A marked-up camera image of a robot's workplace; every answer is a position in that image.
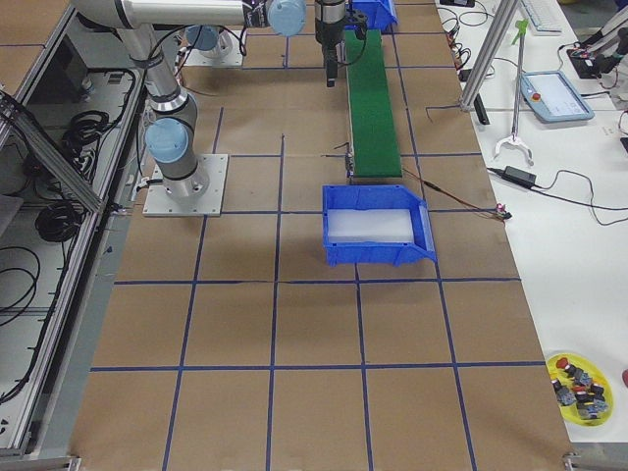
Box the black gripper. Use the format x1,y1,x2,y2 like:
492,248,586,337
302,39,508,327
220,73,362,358
315,0,346,87

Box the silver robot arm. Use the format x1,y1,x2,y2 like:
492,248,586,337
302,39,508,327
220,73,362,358
185,25,233,57
73,1,307,198

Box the yellow tray of buttons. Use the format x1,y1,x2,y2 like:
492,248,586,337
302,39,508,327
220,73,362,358
546,352,614,427

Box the blue bin left side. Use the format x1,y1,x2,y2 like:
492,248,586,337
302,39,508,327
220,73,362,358
352,0,397,31

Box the blue bin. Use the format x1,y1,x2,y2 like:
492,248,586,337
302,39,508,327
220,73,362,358
322,184,437,266
352,0,397,31

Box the green conveyor belt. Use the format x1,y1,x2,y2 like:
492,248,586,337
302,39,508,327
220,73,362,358
345,29,401,179

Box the blue bin right side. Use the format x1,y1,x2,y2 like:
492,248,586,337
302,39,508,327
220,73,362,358
322,184,437,266

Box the white foam pad right bin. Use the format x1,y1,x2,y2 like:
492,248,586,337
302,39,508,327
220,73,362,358
327,209,414,242

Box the white reacher grabber tool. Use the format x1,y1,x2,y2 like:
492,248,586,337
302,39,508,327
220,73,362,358
494,20,534,167

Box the white keyboard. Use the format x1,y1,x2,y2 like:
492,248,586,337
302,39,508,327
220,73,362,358
519,0,562,36

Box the black power adapter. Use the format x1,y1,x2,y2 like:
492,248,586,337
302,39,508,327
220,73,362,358
502,166,537,188

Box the blue teach pendant tablet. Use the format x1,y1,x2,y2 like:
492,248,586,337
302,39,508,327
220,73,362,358
520,71,595,124

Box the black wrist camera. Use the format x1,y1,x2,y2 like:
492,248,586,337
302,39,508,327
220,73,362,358
344,10,368,41

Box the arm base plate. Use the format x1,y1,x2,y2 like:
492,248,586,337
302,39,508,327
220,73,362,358
143,154,229,217
185,30,243,68

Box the aluminium frame post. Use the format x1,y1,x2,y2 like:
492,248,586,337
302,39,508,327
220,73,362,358
459,0,518,111

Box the red black conveyor wire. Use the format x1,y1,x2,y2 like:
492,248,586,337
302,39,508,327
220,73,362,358
401,169,511,220

